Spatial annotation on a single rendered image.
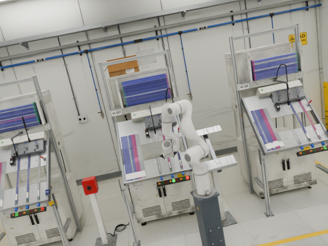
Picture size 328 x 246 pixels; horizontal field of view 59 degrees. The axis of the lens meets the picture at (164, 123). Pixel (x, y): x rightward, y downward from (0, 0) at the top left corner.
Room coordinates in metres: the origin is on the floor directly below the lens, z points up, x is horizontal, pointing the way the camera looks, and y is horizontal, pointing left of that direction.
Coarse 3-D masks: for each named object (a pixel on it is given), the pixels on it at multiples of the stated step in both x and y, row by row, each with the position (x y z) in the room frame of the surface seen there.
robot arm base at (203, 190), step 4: (196, 176) 2.15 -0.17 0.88; (200, 176) 2.13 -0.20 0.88; (204, 176) 2.13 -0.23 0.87; (208, 176) 2.17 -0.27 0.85; (196, 180) 2.16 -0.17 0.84; (200, 180) 2.13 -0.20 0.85; (204, 180) 2.13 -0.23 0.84; (208, 180) 2.15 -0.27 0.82; (196, 184) 2.17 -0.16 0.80; (200, 184) 2.14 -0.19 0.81; (204, 184) 2.13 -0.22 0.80; (208, 184) 2.15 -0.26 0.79; (196, 188) 2.19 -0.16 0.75; (200, 188) 2.14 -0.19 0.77; (204, 188) 2.13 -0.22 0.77; (208, 188) 2.14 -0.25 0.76; (212, 188) 2.21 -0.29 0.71; (196, 192) 2.20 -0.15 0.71; (200, 192) 2.14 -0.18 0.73; (204, 192) 2.13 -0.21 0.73; (208, 192) 2.12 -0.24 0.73; (212, 192) 2.15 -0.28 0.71; (196, 196) 2.14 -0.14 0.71; (200, 196) 2.11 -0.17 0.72; (204, 196) 2.11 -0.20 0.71; (208, 196) 2.10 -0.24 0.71
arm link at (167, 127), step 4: (164, 124) 2.38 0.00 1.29; (168, 124) 2.38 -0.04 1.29; (164, 128) 2.39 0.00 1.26; (168, 128) 2.38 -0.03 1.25; (164, 132) 2.40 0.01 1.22; (168, 132) 2.39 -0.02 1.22; (172, 132) 2.42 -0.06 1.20; (168, 136) 2.40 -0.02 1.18; (172, 136) 2.40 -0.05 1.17; (176, 136) 2.42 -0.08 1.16; (176, 140) 2.40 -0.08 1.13; (176, 144) 2.41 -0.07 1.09; (176, 148) 2.42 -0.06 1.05
